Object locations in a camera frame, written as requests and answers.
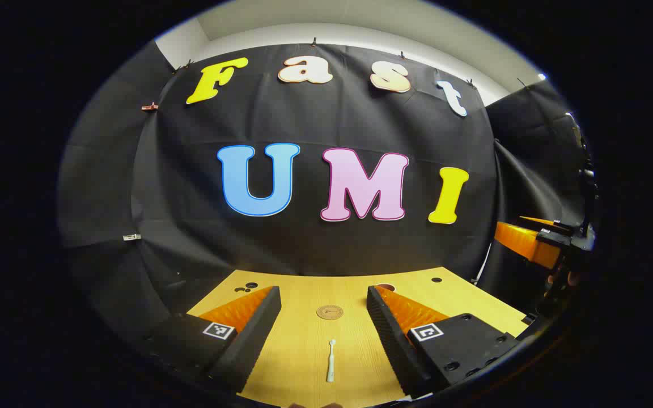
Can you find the round brown coaster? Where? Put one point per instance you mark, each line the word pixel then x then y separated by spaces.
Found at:
pixel 330 312

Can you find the wooden desktop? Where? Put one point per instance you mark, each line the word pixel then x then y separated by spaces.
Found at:
pixel 304 351

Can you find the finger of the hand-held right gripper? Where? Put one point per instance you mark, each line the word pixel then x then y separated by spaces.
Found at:
pixel 525 242
pixel 536 220

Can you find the silver clip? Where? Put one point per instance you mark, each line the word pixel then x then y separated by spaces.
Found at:
pixel 131 237

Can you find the pale green toothbrush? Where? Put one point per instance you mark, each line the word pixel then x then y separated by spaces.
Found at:
pixel 331 362

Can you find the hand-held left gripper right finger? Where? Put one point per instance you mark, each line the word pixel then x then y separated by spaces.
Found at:
pixel 394 345

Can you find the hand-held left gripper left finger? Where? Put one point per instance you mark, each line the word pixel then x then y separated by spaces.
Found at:
pixel 258 334

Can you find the white strip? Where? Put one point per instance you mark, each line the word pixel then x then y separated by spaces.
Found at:
pixel 482 264

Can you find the copper clip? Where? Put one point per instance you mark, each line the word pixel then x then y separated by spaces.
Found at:
pixel 149 106

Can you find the black backdrop cloth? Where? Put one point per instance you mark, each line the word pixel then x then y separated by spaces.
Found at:
pixel 304 255

